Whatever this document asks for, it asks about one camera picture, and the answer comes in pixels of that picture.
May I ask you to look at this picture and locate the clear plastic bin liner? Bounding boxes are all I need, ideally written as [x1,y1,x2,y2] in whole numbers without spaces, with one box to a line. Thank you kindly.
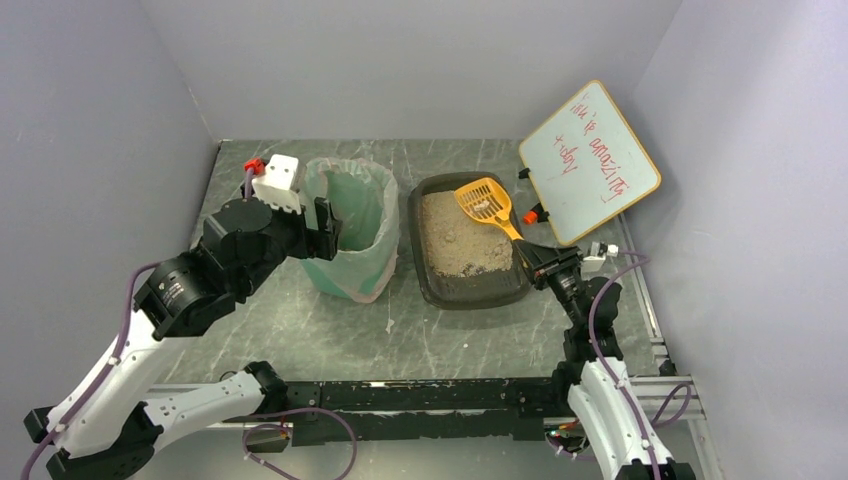
[296,156,401,305]

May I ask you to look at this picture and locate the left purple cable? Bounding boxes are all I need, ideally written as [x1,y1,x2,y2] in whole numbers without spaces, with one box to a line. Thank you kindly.
[19,262,160,480]

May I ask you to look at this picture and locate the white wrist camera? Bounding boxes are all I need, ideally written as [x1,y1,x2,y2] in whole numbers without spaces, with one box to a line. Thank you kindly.
[580,242,620,273]
[243,154,304,214]

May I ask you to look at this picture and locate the aluminium frame rail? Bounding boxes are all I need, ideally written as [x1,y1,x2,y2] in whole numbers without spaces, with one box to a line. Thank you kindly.
[616,218,717,480]

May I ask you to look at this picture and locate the yellow litter scoop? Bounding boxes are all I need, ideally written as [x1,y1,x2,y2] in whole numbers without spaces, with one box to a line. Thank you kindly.
[454,177,523,241]

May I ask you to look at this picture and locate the green trash bin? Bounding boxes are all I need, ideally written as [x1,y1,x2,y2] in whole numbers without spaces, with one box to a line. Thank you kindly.
[299,165,392,301]

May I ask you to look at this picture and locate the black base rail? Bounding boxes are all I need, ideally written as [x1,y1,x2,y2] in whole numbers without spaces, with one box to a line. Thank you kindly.
[218,376,617,448]

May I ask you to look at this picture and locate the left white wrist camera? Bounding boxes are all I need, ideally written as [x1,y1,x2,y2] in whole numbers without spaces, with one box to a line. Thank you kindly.
[243,154,304,214]

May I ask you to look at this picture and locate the beige cat litter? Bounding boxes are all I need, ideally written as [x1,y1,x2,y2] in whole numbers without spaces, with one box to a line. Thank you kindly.
[422,191,513,277]

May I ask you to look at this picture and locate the small whiteboard wooden frame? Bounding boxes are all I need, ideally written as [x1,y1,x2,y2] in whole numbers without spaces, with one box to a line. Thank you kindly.
[518,80,662,245]

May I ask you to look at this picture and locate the dark grey litter tray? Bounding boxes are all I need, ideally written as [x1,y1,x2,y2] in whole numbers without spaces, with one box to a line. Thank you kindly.
[407,171,531,310]

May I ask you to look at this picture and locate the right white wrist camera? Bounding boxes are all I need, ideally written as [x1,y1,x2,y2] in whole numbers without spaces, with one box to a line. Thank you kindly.
[580,242,620,273]

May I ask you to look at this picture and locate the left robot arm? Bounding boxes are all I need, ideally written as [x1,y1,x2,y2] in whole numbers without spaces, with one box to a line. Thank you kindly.
[24,197,341,479]

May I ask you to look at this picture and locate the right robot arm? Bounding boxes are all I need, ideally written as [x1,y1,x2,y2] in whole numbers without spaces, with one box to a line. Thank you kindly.
[512,239,696,479]

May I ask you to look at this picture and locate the orange marker cap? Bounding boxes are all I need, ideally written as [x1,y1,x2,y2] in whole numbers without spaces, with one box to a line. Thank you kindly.
[523,211,539,225]

